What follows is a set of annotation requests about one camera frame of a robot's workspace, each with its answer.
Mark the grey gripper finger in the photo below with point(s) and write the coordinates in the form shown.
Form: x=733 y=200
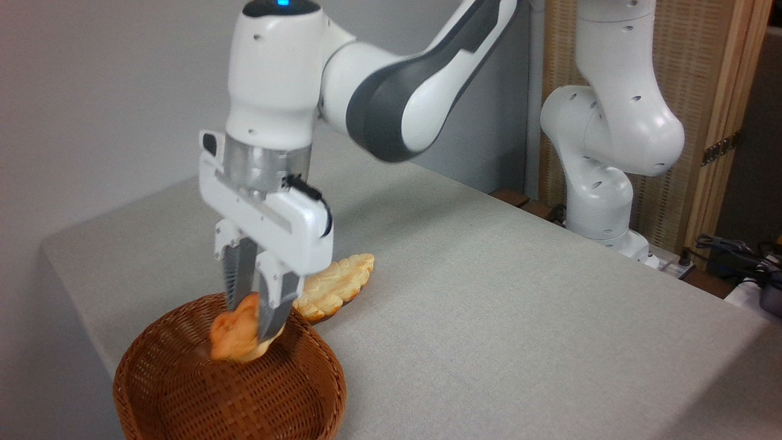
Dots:
x=276 y=299
x=239 y=269

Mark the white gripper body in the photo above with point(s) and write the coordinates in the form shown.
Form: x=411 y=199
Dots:
x=287 y=229

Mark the small knotted bread roll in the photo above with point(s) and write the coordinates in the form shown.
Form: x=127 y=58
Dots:
x=235 y=336

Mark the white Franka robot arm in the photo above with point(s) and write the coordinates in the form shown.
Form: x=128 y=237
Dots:
x=623 y=122

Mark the long braided bread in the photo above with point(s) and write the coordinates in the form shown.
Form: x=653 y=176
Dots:
x=336 y=284

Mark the brown wicker basket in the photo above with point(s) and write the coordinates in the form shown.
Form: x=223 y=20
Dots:
x=263 y=397

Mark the brown wooden block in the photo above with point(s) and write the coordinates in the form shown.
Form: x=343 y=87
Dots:
x=510 y=197

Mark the metal screen hinge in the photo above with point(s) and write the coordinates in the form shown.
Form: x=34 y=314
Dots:
x=719 y=150

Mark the wooden rattan folding screen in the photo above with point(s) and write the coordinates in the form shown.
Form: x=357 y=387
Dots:
x=696 y=61

